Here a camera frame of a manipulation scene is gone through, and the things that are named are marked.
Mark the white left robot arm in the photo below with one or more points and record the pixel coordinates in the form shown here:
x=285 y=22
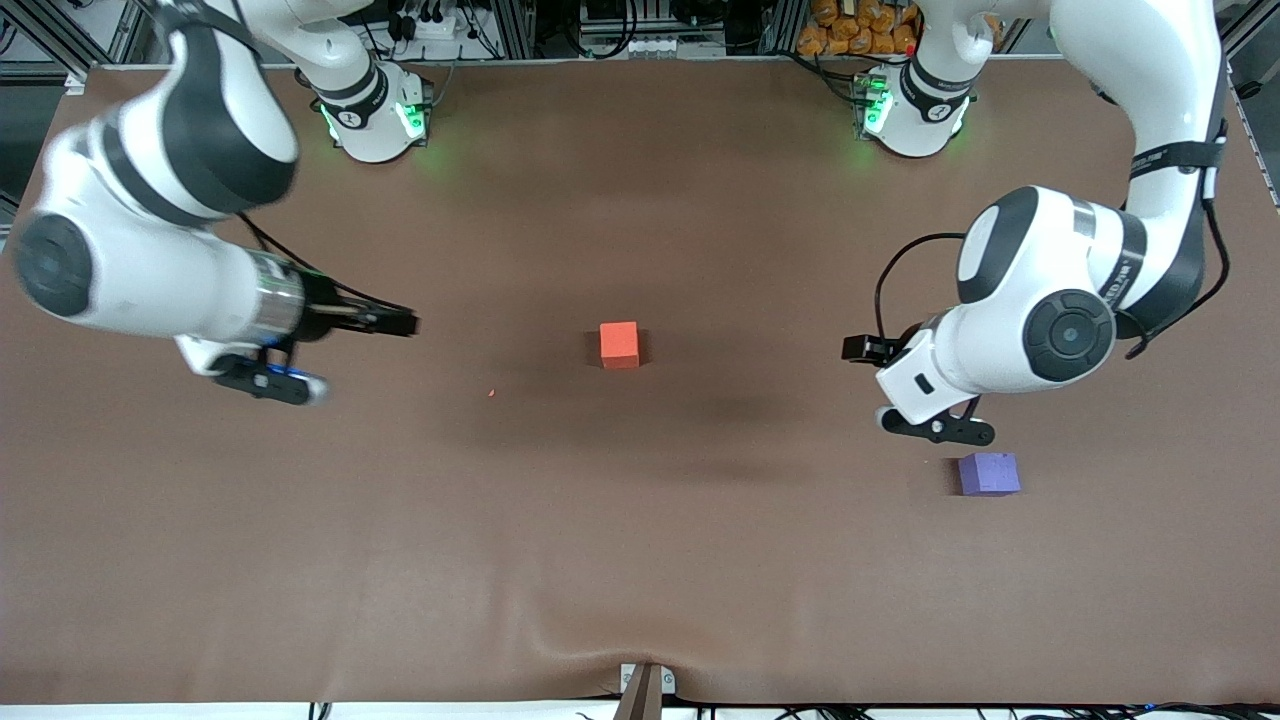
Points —
x=990 y=360

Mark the white power strip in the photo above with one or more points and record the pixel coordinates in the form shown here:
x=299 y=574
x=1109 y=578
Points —
x=440 y=28

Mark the metal clamp bracket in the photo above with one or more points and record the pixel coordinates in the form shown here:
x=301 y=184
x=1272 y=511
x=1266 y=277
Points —
x=627 y=682

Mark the aluminium frame profile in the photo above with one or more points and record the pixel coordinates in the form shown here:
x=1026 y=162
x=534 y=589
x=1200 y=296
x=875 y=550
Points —
x=62 y=47
x=512 y=30
x=785 y=28

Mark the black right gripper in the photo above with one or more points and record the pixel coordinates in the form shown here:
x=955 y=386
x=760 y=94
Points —
x=322 y=306

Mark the pile of orange objects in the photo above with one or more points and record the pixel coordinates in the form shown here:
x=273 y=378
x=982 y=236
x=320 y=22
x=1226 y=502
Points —
x=850 y=30

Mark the orange foam cube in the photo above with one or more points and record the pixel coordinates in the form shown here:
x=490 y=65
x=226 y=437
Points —
x=619 y=342

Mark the purple foam cube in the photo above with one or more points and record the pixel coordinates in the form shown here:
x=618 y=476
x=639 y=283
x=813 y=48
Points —
x=988 y=472

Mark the brown table mat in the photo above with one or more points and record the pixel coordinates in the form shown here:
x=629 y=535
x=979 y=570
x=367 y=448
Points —
x=640 y=520

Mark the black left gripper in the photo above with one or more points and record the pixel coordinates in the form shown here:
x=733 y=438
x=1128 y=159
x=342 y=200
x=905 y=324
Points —
x=868 y=348

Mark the metal corner clamp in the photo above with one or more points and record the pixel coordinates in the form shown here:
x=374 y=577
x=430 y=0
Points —
x=77 y=83

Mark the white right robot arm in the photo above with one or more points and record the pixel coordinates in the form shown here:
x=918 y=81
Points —
x=150 y=280

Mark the tapered grey post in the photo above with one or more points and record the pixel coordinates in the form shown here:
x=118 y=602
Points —
x=643 y=700

